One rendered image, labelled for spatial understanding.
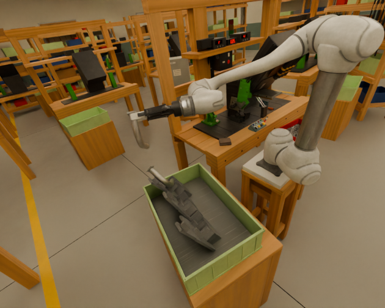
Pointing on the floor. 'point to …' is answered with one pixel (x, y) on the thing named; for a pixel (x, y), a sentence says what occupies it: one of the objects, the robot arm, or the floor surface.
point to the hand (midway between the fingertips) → (138, 117)
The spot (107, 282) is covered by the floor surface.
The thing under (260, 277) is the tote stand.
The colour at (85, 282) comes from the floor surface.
